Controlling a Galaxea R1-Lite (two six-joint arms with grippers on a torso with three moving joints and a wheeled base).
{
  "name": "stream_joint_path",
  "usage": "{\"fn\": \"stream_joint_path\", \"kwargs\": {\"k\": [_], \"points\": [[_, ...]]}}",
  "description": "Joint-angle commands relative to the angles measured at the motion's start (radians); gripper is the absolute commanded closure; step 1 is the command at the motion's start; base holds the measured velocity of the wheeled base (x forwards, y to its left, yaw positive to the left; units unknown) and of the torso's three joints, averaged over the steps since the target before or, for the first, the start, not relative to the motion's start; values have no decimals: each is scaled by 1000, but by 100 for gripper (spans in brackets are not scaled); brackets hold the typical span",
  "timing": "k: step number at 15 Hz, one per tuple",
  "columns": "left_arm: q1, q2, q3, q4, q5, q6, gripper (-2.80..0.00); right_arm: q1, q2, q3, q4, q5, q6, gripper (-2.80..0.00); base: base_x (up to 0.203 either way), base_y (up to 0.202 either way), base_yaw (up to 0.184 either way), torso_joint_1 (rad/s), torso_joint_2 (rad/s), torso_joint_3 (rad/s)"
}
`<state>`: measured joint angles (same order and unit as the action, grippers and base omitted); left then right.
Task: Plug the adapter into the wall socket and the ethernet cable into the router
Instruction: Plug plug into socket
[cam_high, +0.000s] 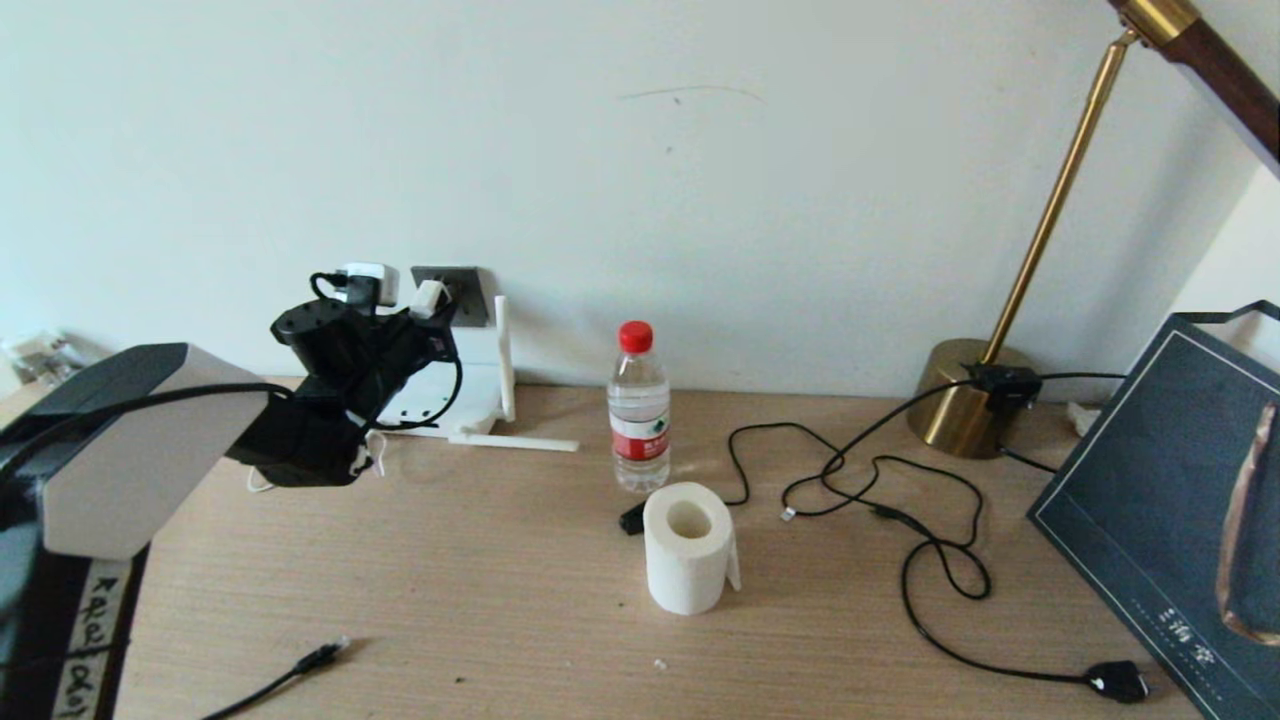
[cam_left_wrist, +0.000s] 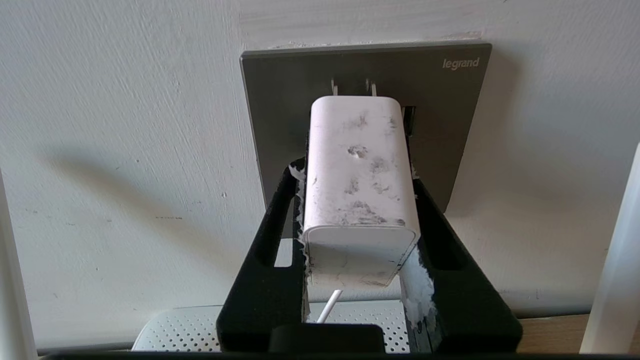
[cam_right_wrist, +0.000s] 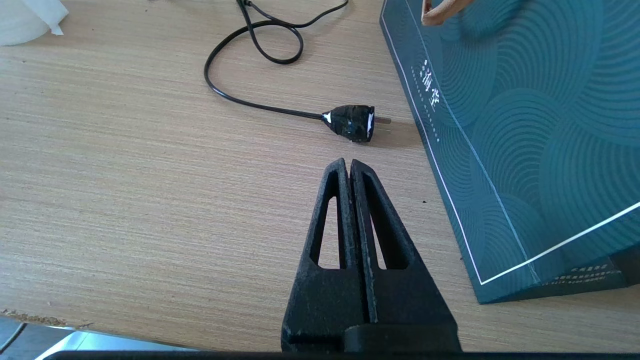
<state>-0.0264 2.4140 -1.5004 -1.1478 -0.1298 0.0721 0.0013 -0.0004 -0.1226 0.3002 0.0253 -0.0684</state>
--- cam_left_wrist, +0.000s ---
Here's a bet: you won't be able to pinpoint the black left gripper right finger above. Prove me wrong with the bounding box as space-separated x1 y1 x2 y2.
400 176 523 353

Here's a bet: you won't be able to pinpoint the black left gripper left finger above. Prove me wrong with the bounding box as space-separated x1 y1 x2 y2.
216 157 311 352

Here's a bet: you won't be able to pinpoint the white thin adapter cord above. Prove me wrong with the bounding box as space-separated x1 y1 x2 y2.
316 289 344 325

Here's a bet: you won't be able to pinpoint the white power adapter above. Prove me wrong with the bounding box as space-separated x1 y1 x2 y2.
299 80 421 290

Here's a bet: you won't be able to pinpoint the white router with antennas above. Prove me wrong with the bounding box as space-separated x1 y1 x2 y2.
0 142 640 357

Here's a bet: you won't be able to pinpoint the grey wall socket plate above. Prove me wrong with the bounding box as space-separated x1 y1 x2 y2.
239 42 493 240

